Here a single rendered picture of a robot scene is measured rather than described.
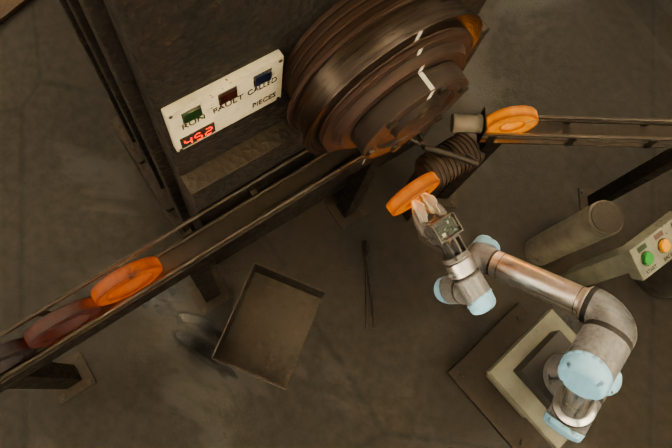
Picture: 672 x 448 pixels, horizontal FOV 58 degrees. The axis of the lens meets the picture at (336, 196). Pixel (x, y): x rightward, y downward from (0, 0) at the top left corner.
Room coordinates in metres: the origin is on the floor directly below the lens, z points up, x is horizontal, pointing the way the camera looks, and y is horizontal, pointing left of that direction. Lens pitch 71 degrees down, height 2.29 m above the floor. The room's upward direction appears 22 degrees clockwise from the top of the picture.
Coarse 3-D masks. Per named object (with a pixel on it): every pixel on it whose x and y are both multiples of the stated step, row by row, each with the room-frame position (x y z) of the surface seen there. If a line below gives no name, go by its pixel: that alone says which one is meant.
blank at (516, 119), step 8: (496, 112) 0.96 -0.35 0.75; (504, 112) 0.96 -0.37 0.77; (512, 112) 0.96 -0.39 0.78; (520, 112) 0.97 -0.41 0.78; (528, 112) 0.98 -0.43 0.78; (536, 112) 1.00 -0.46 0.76; (488, 120) 0.94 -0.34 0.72; (496, 120) 0.93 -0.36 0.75; (504, 120) 0.94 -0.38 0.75; (512, 120) 0.95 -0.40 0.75; (520, 120) 0.96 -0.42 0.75; (528, 120) 0.98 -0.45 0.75; (536, 120) 0.99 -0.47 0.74; (488, 128) 0.93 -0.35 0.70; (496, 128) 0.94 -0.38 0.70; (504, 128) 0.96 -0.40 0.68; (512, 128) 0.97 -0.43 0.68; (520, 128) 0.97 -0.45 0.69; (528, 128) 0.99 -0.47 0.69
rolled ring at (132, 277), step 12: (132, 264) 0.16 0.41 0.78; (144, 264) 0.18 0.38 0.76; (156, 264) 0.19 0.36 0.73; (108, 276) 0.11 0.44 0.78; (120, 276) 0.12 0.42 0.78; (132, 276) 0.14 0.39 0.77; (144, 276) 0.16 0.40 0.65; (156, 276) 0.17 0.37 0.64; (96, 288) 0.08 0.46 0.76; (108, 288) 0.09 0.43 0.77; (120, 288) 0.11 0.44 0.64; (132, 288) 0.12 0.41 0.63; (96, 300) 0.05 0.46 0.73; (108, 300) 0.07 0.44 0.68
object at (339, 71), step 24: (432, 0) 0.78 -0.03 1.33; (456, 0) 0.83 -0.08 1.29; (384, 24) 0.68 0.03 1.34; (408, 24) 0.70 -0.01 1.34; (432, 24) 0.71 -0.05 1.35; (456, 24) 0.78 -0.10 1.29; (480, 24) 0.85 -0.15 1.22; (360, 48) 0.63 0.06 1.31; (384, 48) 0.63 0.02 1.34; (336, 72) 0.58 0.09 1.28; (360, 72) 0.58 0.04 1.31; (312, 96) 0.55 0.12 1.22; (336, 96) 0.55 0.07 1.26; (312, 120) 0.51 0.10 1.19; (312, 144) 0.52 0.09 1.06
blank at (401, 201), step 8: (424, 176) 0.62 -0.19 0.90; (432, 176) 0.63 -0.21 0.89; (408, 184) 0.58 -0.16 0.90; (416, 184) 0.59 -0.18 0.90; (424, 184) 0.60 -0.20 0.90; (432, 184) 0.61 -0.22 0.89; (400, 192) 0.56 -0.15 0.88; (408, 192) 0.56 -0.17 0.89; (416, 192) 0.57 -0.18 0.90; (392, 200) 0.54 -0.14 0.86; (400, 200) 0.54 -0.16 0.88; (408, 200) 0.55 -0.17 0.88; (392, 208) 0.53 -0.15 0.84; (400, 208) 0.53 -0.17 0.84; (408, 208) 0.57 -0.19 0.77
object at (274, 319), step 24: (264, 288) 0.25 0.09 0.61; (288, 288) 0.28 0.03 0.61; (312, 288) 0.28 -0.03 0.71; (240, 312) 0.17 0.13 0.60; (264, 312) 0.19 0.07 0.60; (288, 312) 0.22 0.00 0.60; (312, 312) 0.24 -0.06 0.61; (240, 336) 0.11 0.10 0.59; (264, 336) 0.13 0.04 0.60; (288, 336) 0.16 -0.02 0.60; (216, 360) 0.03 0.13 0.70; (240, 360) 0.05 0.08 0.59; (264, 360) 0.07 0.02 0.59; (288, 360) 0.10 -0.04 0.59
